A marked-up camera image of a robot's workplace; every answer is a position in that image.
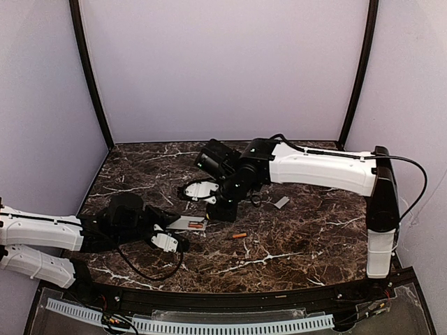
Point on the black front table rail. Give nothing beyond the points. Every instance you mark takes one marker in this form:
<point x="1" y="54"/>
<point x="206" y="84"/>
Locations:
<point x="338" y="298"/>

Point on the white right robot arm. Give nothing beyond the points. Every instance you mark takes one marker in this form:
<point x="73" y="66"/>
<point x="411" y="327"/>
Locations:
<point x="276" y="160"/>

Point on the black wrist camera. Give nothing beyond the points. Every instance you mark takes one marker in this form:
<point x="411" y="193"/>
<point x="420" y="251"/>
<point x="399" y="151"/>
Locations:
<point x="202" y="190"/>
<point x="168" y="241"/>

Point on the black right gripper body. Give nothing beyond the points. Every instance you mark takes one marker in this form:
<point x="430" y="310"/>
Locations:
<point x="222" y="204"/>

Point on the black right frame post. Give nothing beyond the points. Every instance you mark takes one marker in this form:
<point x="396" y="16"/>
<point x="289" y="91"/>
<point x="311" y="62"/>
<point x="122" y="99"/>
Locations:
<point x="367" y="41"/>

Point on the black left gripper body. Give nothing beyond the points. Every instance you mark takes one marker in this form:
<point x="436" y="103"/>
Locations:
<point x="162" y="219"/>

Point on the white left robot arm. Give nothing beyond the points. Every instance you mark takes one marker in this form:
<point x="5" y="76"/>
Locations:
<point x="125" y="220"/>

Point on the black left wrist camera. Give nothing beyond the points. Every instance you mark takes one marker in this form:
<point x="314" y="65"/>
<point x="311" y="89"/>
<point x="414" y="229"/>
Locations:
<point x="168" y="241"/>

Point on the black frame post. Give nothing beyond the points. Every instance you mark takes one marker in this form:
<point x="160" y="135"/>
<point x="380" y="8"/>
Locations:
<point x="89" y="75"/>
<point x="367" y="41"/>

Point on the white battery cover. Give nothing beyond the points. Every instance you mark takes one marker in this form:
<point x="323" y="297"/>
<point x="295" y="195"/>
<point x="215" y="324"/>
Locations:
<point x="282" y="202"/>

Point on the white remote control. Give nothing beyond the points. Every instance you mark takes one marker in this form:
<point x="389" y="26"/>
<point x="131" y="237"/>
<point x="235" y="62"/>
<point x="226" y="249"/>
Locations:
<point x="182" y="223"/>

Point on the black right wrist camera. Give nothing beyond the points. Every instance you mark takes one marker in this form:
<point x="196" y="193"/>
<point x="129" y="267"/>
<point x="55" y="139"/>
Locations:
<point x="202" y="190"/>

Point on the black left frame post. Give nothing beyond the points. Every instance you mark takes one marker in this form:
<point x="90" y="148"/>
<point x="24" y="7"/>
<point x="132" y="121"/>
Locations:
<point x="89" y="75"/>

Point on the white slotted cable duct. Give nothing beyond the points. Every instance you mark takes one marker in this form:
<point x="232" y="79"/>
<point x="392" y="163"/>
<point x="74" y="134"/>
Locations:
<point x="175" y="322"/>

